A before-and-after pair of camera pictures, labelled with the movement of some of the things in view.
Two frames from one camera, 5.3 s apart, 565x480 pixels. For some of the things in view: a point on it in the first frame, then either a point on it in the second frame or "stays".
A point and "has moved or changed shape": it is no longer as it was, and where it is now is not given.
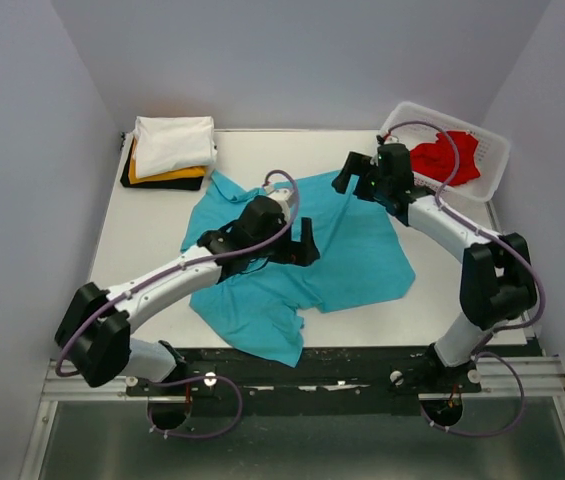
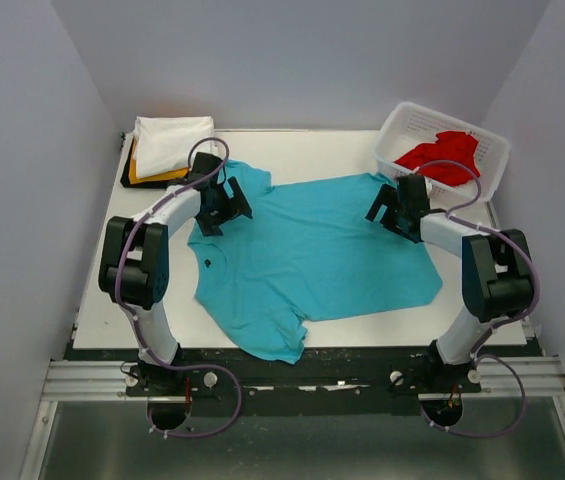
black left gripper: x=301 y=253 -> x=235 y=208
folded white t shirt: x=165 y=143 stays
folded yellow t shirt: x=175 y=175 stays
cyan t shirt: x=262 y=307 has moved or changed shape
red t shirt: x=437 y=159 stays
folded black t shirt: x=190 y=184 stays
